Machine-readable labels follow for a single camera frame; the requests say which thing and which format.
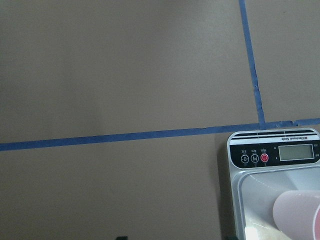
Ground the pink paper cup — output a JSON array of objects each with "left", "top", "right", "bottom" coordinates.
[{"left": 272, "top": 190, "right": 320, "bottom": 240}]

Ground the silver electronic kitchen scale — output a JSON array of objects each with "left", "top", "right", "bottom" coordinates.
[{"left": 227, "top": 128, "right": 320, "bottom": 240}]

